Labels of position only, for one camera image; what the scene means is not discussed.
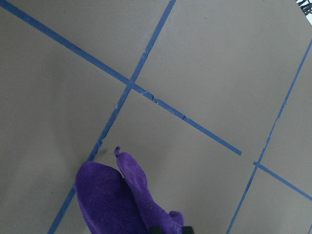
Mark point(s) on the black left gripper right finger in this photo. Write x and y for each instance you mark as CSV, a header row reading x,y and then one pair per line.
x,y
187,230

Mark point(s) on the purple towel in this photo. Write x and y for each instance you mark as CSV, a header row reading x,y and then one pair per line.
x,y
119,202

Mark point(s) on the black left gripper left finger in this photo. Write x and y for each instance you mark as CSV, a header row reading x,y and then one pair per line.
x,y
156,230

